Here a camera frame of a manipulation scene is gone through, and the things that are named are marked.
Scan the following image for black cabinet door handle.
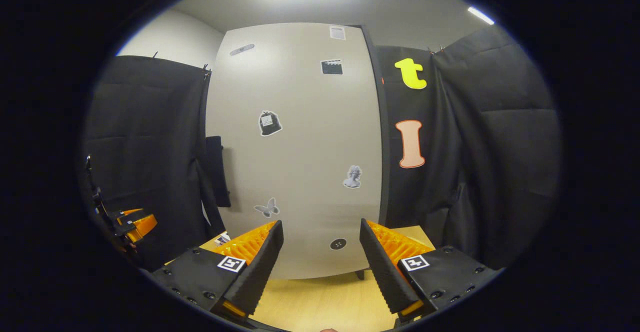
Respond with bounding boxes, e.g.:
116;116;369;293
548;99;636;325
205;135;232;208

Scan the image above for dark grey cabinet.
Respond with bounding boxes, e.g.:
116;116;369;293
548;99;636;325
204;21;393;281

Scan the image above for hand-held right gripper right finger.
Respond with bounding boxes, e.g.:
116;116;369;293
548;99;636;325
359;218;503;323

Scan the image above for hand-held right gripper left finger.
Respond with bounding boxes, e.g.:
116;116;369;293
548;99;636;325
150;220;285;319

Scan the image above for small ceiling light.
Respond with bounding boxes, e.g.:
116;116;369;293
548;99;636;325
467;6;496;26

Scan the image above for black backdrop cloth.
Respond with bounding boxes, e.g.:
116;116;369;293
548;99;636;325
82;24;563;273

